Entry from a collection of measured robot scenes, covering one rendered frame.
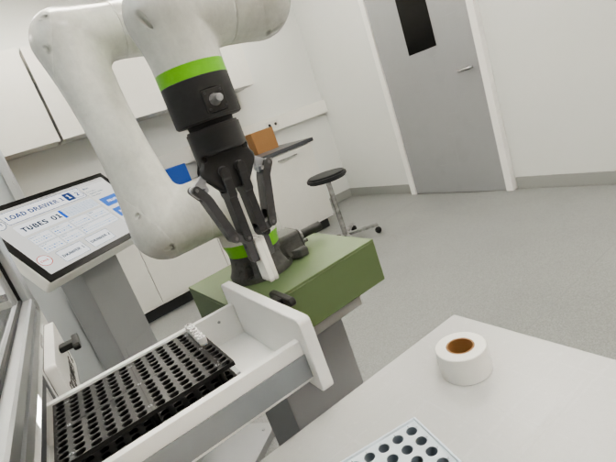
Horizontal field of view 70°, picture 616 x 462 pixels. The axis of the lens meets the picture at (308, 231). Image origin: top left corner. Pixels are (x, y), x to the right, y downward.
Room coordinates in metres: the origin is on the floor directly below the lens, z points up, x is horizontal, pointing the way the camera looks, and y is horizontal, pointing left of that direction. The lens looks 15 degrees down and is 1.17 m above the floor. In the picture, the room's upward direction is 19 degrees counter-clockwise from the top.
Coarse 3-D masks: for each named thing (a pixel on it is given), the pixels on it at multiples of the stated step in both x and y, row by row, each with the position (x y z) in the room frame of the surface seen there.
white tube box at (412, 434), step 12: (408, 420) 0.43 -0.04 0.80; (396, 432) 0.43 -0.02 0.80; (408, 432) 0.43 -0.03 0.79; (420, 432) 0.41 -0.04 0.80; (372, 444) 0.42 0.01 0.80; (384, 444) 0.42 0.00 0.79; (396, 444) 0.41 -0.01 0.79; (408, 444) 0.40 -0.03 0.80; (420, 444) 0.41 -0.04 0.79; (432, 444) 0.39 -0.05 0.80; (348, 456) 0.41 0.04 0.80; (360, 456) 0.41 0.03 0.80; (372, 456) 0.41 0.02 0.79; (384, 456) 0.40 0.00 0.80; (396, 456) 0.40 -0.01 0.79; (408, 456) 0.39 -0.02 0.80; (420, 456) 0.38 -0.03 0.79; (432, 456) 0.38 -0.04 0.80; (444, 456) 0.37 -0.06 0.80; (456, 456) 0.36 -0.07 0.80
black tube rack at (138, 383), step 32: (160, 352) 0.63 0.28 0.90; (192, 352) 0.59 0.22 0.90; (96, 384) 0.60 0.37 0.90; (128, 384) 0.57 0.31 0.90; (160, 384) 0.53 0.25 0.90; (192, 384) 0.50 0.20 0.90; (64, 416) 0.53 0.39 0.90; (96, 416) 0.50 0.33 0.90; (128, 416) 0.48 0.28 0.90; (160, 416) 0.50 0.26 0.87; (64, 448) 0.46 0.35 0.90; (96, 448) 0.44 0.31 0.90
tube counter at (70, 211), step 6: (90, 198) 1.57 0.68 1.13; (72, 204) 1.50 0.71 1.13; (78, 204) 1.52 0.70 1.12; (84, 204) 1.53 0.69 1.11; (90, 204) 1.54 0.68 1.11; (96, 204) 1.56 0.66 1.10; (60, 210) 1.46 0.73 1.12; (66, 210) 1.47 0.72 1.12; (72, 210) 1.48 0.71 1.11; (78, 210) 1.49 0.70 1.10; (84, 210) 1.50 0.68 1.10; (48, 216) 1.40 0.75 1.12; (54, 216) 1.42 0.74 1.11; (60, 216) 1.43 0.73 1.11; (66, 216) 1.44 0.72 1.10
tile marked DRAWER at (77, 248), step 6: (72, 246) 1.34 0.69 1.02; (78, 246) 1.34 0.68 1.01; (84, 246) 1.36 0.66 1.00; (60, 252) 1.29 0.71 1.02; (66, 252) 1.30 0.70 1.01; (72, 252) 1.31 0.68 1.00; (78, 252) 1.32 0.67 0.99; (84, 252) 1.33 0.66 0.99; (66, 258) 1.28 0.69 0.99; (72, 258) 1.29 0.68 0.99
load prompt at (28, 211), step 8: (64, 192) 1.54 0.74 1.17; (72, 192) 1.56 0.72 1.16; (80, 192) 1.58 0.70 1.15; (40, 200) 1.46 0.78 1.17; (48, 200) 1.47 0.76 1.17; (56, 200) 1.49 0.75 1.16; (64, 200) 1.51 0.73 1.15; (72, 200) 1.52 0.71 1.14; (16, 208) 1.38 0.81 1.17; (24, 208) 1.39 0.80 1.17; (32, 208) 1.41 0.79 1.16; (40, 208) 1.42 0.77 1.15; (48, 208) 1.44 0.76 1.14; (0, 216) 1.32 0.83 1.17; (8, 216) 1.34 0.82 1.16; (16, 216) 1.35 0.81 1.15; (24, 216) 1.36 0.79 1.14; (32, 216) 1.38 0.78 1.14; (8, 224) 1.31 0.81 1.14
